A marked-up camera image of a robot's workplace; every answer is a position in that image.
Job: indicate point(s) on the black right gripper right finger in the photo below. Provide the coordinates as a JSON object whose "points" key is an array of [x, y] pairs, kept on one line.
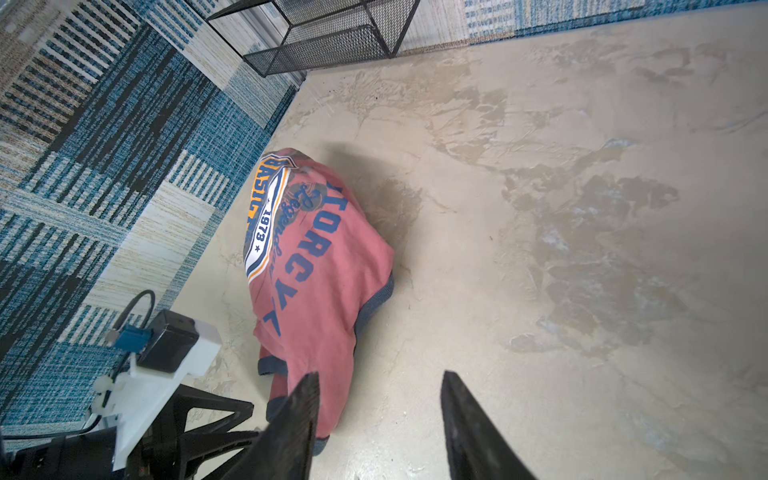
{"points": [[475, 448]]}

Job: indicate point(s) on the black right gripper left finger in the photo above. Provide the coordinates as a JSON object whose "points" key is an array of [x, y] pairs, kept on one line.
{"points": [[284, 450]]}

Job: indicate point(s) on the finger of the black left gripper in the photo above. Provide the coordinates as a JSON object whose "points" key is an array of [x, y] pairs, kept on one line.
{"points": [[170, 450]]}

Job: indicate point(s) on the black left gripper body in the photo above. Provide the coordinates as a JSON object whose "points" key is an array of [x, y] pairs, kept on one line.
{"points": [[105, 448]]}

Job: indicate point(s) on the red printed t-shirt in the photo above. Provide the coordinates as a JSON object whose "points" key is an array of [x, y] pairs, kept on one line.
{"points": [[317, 271]]}

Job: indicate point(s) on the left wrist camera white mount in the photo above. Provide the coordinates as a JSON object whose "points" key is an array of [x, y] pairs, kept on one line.
{"points": [[159, 352]]}

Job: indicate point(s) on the black wire mesh shelf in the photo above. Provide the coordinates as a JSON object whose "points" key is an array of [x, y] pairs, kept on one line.
{"points": [[323, 34]]}

